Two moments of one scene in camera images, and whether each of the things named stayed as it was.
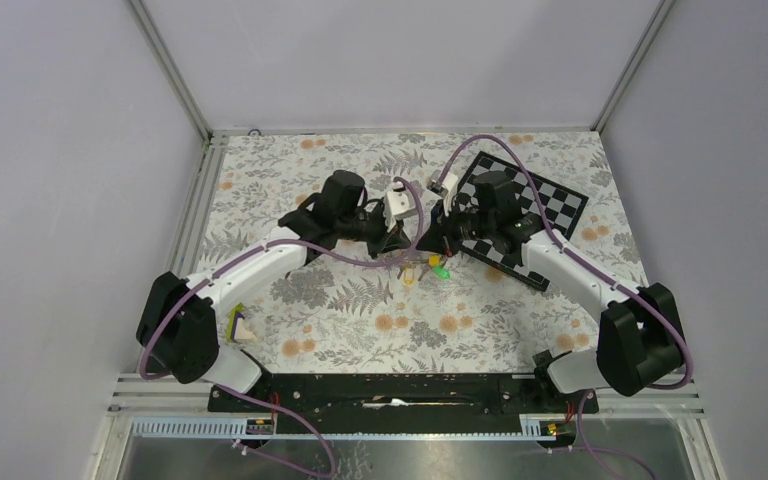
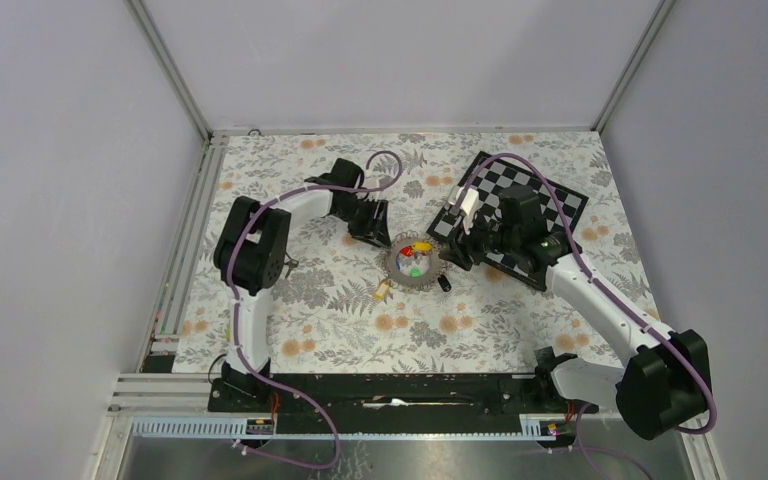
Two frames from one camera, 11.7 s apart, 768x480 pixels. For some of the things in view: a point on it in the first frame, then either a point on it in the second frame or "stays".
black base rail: [399, 396] stays
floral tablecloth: [404, 310] stays
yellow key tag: [409, 279] -> [382, 291]
